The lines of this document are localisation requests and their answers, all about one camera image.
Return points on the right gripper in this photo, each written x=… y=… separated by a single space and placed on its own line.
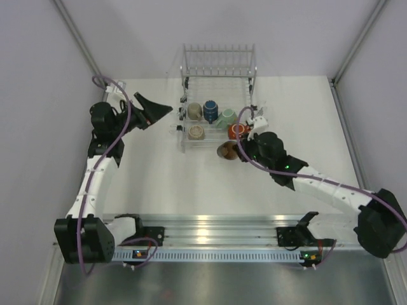
x=246 y=143

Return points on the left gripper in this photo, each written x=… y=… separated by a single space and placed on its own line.
x=152 y=112

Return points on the brown mug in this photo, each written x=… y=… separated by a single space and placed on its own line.
x=226 y=151

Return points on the black and red mug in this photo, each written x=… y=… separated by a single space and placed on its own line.
x=238 y=130

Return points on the teal green cup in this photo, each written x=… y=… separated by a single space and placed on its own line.
x=226 y=118

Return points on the olive grey mug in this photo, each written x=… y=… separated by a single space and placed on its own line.
x=194 y=111

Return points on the beige speckled cup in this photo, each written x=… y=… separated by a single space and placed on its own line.
x=196 y=132

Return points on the dark blue mug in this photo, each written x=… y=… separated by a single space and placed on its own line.
x=210 y=111

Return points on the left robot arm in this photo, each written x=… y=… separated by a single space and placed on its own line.
x=82 y=235

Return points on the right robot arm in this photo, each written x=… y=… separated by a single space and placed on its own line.
x=373 y=219

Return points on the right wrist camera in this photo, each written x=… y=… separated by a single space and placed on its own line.
x=258 y=125

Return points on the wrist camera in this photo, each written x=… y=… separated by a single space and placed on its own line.
x=116 y=92
x=258 y=125

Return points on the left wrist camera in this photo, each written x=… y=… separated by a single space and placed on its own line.
x=116 y=92

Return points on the metal wire dish rack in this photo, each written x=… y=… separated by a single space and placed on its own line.
x=224 y=73

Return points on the aluminium rail base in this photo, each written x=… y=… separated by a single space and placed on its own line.
x=220 y=231

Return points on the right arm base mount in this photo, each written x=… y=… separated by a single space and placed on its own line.
x=296 y=236

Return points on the left aluminium frame post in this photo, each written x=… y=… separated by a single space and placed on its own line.
x=76 y=35

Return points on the aluminium frame post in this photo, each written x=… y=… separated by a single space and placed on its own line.
x=359 y=40
x=76 y=35

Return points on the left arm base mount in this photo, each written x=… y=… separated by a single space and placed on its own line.
x=155 y=232

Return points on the slotted cable duct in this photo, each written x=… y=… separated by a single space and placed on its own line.
x=169 y=255

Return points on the right aluminium frame post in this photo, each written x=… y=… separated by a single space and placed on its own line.
x=359 y=40

